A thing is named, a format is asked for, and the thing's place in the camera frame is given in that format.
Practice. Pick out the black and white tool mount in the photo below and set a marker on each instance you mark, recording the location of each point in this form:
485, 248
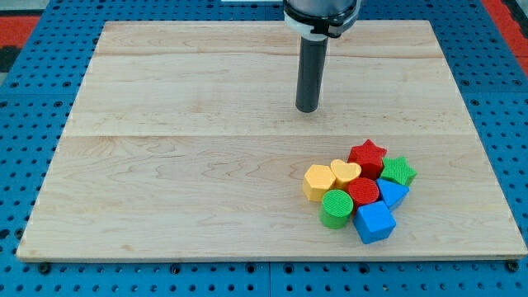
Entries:
321, 19

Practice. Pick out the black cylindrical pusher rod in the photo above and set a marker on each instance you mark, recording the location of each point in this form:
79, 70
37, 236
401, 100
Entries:
312, 55

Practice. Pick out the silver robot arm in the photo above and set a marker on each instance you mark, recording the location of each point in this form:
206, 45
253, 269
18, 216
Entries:
316, 21

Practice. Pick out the red star block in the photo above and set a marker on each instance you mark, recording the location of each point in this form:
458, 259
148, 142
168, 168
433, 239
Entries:
369, 157

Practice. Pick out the green star block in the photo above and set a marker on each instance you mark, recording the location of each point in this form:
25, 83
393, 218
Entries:
397, 170

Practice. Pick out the yellow heart block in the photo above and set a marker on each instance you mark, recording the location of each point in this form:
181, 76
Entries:
344, 173

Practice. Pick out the yellow hexagon block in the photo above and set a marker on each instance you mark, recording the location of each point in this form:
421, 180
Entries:
318, 179

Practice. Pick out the red cylinder block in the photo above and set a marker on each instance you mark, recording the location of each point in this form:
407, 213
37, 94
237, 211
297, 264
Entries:
363, 191

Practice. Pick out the wooden board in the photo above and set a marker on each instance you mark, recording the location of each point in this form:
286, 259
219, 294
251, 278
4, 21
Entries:
184, 145

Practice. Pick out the green cylinder block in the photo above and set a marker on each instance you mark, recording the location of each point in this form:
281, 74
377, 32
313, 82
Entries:
336, 209

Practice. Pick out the blue triangle block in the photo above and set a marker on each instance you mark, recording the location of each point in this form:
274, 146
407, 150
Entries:
391, 193

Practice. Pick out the blue cube block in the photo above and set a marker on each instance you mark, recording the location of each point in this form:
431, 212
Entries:
374, 222

